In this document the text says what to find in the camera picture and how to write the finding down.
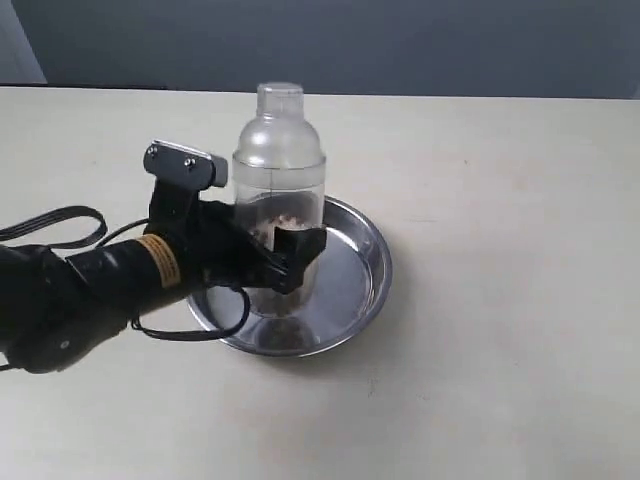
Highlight clear plastic shaker bottle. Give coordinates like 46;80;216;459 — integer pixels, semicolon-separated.
231;80;328;318

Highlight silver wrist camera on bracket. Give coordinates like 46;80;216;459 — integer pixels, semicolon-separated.
143;140;229;234

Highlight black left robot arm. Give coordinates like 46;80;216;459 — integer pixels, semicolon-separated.
1;201;327;374

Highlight round stainless steel tray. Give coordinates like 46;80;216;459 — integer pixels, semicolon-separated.
185;194;394;359

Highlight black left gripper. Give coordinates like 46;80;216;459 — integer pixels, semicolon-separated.
169;200;327;294

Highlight black camera cable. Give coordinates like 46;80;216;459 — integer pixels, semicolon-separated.
0;204;251;342

